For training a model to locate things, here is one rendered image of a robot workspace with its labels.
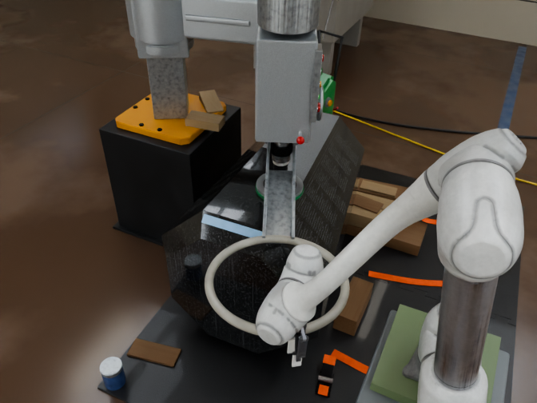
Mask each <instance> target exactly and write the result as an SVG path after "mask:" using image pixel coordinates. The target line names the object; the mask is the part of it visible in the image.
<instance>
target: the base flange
mask: <svg viewBox="0 0 537 403"><path fill-rule="evenodd" d="M188 95H189V113H190V112H191V110H195V111H200V112H205V113H207V112H206V111H205V108H204V106H203V105H202V104H201V101H200V99H199V96H197V95H193V94H188ZM221 105H222V107H223V109H224V112H225V111H226V105H225V103H224V102H221ZM224 112H218V113H213V114H219V115H222V114H223V113H224ZM115 119H116V124H117V127H118V128H121V129H123V130H128V131H132V132H134V133H138V134H143V135H146V136H149V137H152V138H157V139H161V140H163V141H167V142H172V143H175V144H178V145H186V144H189V143H190V142H192V141H193V140H194V139H195V138H196V137H197V136H199V135H200V134H201V133H202V132H203V131H204V130H203V129H198V128H194V127H189V126H185V119H184V118H176V119H154V115H153V103H152V98H151V94H150V95H149V96H147V97H146V98H144V99H142V100H141V101H139V102H138V103H137V104H135V105H134V106H132V107H131V108H129V109H128V110H127V111H125V112H124V113H122V114H120V115H119V116H117V117H116V118H115Z"/></svg>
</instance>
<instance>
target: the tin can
mask: <svg viewBox="0 0 537 403"><path fill-rule="evenodd" d="M100 372H101V375H102V378H103V381H104V383H105V387H106V388H107V389H108V390H112V391H114V390H118V389H120V388H121V387H122V386H123V385H124V384H125V380H126V378H125V373H124V369H123V366H122V363H121V360H120V359H119V358H118V357H108V358H106V359H105V360H104V361H103V362H102V363H101V364H100Z"/></svg>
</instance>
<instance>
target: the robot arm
mask: <svg viewBox="0 0 537 403"><path fill-rule="evenodd" d="M526 152H527V149H526V147H525V145H524V144H523V143H522V142H521V141H520V140H519V139H518V138H517V136H516V135H515V134H514V133H512V132H511V131H510V130H509V129H501V128H498V129H493V130H488V131H485V132H482V133H480V134H477V135H475V136H473V137H471V138H469V139H467V140H466V141H464V142H462V143H460V144H459V145H457V146H456V147H455V148H453V149H452V150H450V151H448V152H447V153H446V154H444V155H443V156H442V157H441V158H439V159H438V160H437V161H436V162H435V163H434V164H433V165H431V166H430V167H429V168H428V169H427V170H425V171H424V172H423V173H422V174H421V175H420V176H419V177H418V178H417V179H416V181H415V182H414V183H413V184H412V185H411V186H409V187H408V188H407V189H406V190H405V191H404V192H403V193H402V194H401V195H400V196H399V197H398V198H397V199H396V200H395V201H394V202H393V203H392V204H391V205H389V206H388V207H387V208H386V209H385V210H383V211H382V212H381V213H380V214H379V215H378V216H377V217H375V218H374V219H373V220H372V221H371V222H370V223H369V224H368V225H367V226H366V227H365V228H364V229H363V230H362V231H361V232H360V233H359V234H358V235H357V236H356V237H355V238H354V239H353V240H352V241H351V242H350V243H349V244H348V245H347V246H346V247H345V248H344V249H343V250H342V251H341V252H340V253H339V254H338V255H337V256H336V257H335V258H334V259H333V260H332V261H331V262H330V263H329V264H328V265H327V266H326V267H325V268H324V263H323V258H322V255H321V252H320V251H319V250H318V249H317V248H316V247H314V246H311V245H297V246H295V247H294V248H293V249H292V251H291V253H290V254H289V256H288V258H287V261H286V265H285V266H284V269H283V272H282V274H281V276H280V279H279V281H278V282H277V284H276V285H275V286H274V287H273V288H272V290H271V291H270V292H269V294H268V295H267V297H266V298H265V299H264V301H263V303H262V305H261V307H260V308H259V310H258V313H257V319H256V330H257V332H258V335H259V336H260V338H261V339H262V340H263V341H265V342H266V343H268V344H270V345H283V344H284V343H286V342H287V341H288V351H287V353H288V354H289V353H292V367H296V366H301V362H302V357H305V355H306V349H307V344H308V339H309V337H308V336H307V335H305V330H306V327H307V323H308V322H309V321H310V320H311V319H312V318H313V317H314V315H315V313H316V306H317V305H318V304H320V303H321V302H322V301H323V300H324V299H325V298H326V297H328V296H329V295H330V294H331V293H332V292H333V291H335V290H336V289H337V288H338V287H339V286H340V285H341V284H343V283H344V282H345V281H346V280H347V279H348V278H349V277H350V276H351V275H353V274H354V273H355V272H356V271H357V270H358V269H359V268H360V267H361V266H362V265H363V264H364V263H365V262H366V261H367V260H368V259H369V258H371V257H372V256H373V255H374V254H375V253H376V252H377V251H378V250H379V249H381V248H382V247H383V246H384V245H385V244H386V243H387V242H389V241H390V240H391V239H392V238H393V237H395V236H396V235H397V234H398V233H399V232H400V231H402V230H403V229H405V228H407V227H408V226H410V225H412V224H413V223H415V222H417V221H420V220H422V219H425V218H426V217H430V216H432V215H435V214H437V220H436V231H437V250H438V256H439V259H440V261H441V263H442V264H443V266H444V278H443V285H442V293H441V301H440V303H439V304H438V305H436V306H435V307H433V308H432V309H431V310H430V311H429V313H428V314H427V316H426V317H425V320H424V323H423V326H422V329H421V332H420V340H419V345H418V346H417V348H416V351H415V352H414V354H413V356H412V358H411V360H410V361H409V363H408V364H407V365H406V366H404V368H403V371H402V374H403V375H404V376H405V377H406V378H410V379H413V380H415V381H418V382H419V383H418V393H417V403H487V388H488V383H487V375H486V373H485V371H484V369H483V367H482V366H481V365H482V356H483V348H484V344H485V341H486V336H487V329H488V325H489V321H490V317H491V310H492V306H493V302H494V298H495V291H496V287H497V283H498V279H499V276H501V275H503V274H504V273H506V272H507V271H508V270H509V269H510V268H511V267H512V266H513V265H514V264H515V262H516V261H517V259H518V257H519V255H520V253H521V251H522V248H523V240H524V225H523V209H522V204H521V200H520V196H519V191H518V190H517V187H516V185H515V173H516V172H518V171H519V170H521V168H522V166H523V163H524V162H525V160H526V158H527V155H526Z"/></svg>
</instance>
